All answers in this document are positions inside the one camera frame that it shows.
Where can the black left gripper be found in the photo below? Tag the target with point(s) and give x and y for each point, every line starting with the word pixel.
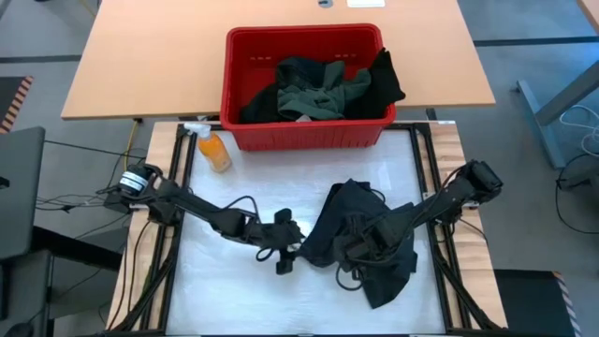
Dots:
pixel 281 236

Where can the grey metal desk leg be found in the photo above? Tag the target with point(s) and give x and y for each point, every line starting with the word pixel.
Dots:
pixel 542 122

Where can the green button shirt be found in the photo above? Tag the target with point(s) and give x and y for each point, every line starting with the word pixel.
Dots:
pixel 318 100

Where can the black trousers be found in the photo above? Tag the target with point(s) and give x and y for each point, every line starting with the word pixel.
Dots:
pixel 384 89

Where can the light wooden desk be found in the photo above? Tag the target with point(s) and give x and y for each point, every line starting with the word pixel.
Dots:
pixel 154 56

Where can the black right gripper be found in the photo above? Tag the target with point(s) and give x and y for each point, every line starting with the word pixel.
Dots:
pixel 369 238

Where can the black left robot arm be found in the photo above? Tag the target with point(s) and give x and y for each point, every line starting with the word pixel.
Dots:
pixel 187 201

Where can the white paper sheet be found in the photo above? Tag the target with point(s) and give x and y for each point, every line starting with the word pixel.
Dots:
pixel 365 3

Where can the orange spray bottle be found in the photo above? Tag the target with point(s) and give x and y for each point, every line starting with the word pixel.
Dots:
pixel 215 154

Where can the dark grey office chair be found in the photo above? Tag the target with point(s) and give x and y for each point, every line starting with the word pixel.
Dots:
pixel 18 187

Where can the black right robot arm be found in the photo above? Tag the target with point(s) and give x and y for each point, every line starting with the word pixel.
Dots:
pixel 444 201

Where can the red plastic laundry basket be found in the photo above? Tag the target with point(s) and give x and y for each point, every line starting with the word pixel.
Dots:
pixel 304 136

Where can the dark navy shorts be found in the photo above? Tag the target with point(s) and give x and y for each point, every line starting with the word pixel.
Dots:
pixel 393 290

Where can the black aluminium table frame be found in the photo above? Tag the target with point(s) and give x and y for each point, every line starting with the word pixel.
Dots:
pixel 181 133

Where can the dark denim jeans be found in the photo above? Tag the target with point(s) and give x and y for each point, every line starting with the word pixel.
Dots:
pixel 299 70

